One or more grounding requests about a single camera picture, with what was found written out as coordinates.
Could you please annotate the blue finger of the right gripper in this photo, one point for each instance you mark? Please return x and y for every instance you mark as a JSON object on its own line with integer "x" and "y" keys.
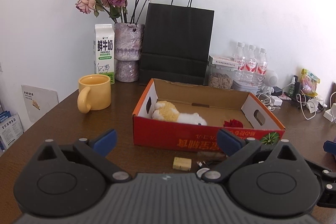
{"x": 330, "y": 147}

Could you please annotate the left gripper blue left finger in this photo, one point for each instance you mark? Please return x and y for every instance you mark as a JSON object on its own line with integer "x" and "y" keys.
{"x": 104, "y": 143}

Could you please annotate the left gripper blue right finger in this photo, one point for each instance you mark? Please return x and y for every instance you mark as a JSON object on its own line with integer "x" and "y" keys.
{"x": 228, "y": 142}

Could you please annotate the red artificial rose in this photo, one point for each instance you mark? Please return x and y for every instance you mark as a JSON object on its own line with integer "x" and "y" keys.
{"x": 233, "y": 123}

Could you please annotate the sheep plush toy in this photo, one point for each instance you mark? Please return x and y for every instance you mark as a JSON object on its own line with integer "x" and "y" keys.
{"x": 167, "y": 112}

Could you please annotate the red cardboard pumpkin box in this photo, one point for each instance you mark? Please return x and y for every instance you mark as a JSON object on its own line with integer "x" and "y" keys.
{"x": 212, "y": 104}

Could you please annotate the yellow soap bar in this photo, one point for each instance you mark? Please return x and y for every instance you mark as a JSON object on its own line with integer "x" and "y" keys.
{"x": 183, "y": 164}

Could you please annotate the yellow ceramic mug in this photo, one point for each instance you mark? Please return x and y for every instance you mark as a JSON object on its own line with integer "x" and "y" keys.
{"x": 94, "y": 93}

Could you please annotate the white earphones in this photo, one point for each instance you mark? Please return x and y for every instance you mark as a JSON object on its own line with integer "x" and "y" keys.
{"x": 271, "y": 102}

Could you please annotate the white illustrated tin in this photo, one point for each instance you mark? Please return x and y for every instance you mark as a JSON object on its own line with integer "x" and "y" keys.
{"x": 244, "y": 86}

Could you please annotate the clear seed container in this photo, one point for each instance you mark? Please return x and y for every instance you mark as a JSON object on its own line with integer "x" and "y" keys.
{"x": 221, "y": 77}

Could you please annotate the colourful snack bag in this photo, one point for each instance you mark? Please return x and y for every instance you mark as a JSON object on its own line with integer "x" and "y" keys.
{"x": 309, "y": 82}

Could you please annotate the left water bottle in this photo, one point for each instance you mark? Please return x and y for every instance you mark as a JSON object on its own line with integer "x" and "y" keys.
{"x": 239, "y": 57}

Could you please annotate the water bottle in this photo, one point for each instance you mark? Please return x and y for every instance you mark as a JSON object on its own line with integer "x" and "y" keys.
{"x": 250, "y": 64}
{"x": 239, "y": 57}
{"x": 261, "y": 68}

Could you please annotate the right water bottle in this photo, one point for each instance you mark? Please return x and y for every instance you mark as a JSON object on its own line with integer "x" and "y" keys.
{"x": 261, "y": 68}

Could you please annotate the middle water bottle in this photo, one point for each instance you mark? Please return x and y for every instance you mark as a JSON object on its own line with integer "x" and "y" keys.
{"x": 250, "y": 64}

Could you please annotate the white leaflet card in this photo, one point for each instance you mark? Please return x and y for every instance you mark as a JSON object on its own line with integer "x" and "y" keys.
{"x": 38, "y": 101}

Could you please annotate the white milk carton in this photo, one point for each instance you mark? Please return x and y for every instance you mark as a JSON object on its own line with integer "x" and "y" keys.
{"x": 103, "y": 50}

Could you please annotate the flat white box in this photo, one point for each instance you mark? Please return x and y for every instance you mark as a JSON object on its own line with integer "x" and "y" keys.
{"x": 223, "y": 61}

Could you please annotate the purple textured vase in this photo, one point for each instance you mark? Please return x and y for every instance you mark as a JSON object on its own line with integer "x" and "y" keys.
{"x": 128, "y": 50}

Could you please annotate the black paper shopping bag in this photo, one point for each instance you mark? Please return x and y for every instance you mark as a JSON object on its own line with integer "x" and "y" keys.
{"x": 176, "y": 43}

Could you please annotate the white charger with cable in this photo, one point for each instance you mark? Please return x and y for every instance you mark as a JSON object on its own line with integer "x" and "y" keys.
{"x": 312, "y": 105}

